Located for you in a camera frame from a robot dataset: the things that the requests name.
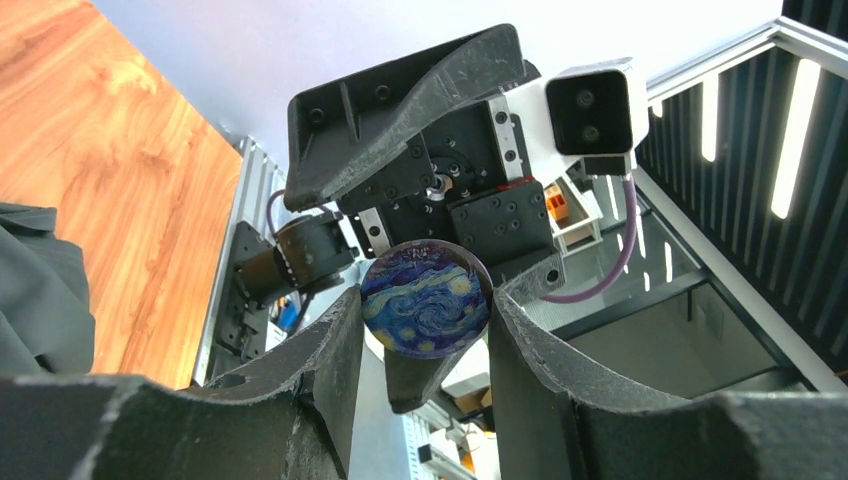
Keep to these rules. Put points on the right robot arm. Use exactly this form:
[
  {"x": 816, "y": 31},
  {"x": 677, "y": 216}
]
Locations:
[{"x": 310, "y": 254}]

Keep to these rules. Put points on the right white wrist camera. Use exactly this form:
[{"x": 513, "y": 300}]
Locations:
[{"x": 597, "y": 112}]

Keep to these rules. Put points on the background storage shelf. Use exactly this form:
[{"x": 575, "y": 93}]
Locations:
[{"x": 574, "y": 223}]

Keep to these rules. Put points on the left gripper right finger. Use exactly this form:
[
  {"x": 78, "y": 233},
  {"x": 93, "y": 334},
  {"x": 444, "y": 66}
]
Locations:
[{"x": 561, "y": 415}]

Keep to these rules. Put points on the grey t-shirt garment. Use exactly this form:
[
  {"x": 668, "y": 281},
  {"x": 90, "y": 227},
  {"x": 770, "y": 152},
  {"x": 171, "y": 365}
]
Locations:
[{"x": 46, "y": 321}]

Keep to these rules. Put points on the blue starry night brooch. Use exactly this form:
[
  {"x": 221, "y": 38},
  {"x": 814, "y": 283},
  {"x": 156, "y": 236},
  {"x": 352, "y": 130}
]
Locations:
[{"x": 426, "y": 299}]

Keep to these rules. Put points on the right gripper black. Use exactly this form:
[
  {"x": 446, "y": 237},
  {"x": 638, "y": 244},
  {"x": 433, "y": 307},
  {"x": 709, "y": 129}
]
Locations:
[{"x": 465, "y": 179}]

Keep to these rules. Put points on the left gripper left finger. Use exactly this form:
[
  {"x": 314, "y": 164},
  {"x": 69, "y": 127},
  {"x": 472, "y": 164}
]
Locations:
[{"x": 287, "y": 414}]

